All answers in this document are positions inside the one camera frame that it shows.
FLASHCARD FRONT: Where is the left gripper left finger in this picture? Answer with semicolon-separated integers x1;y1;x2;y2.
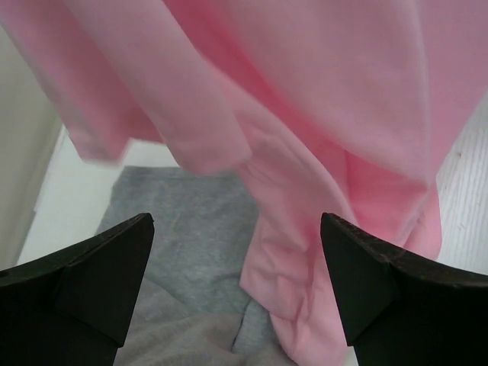
1;213;154;366

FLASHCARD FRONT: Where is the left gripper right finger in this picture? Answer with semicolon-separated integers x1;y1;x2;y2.
320;213;487;365

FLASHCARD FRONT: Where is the pink t shirt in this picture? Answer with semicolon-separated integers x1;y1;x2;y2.
1;1;487;365

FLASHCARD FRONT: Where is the grey shirt on table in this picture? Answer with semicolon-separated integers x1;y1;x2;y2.
100;166;291;366

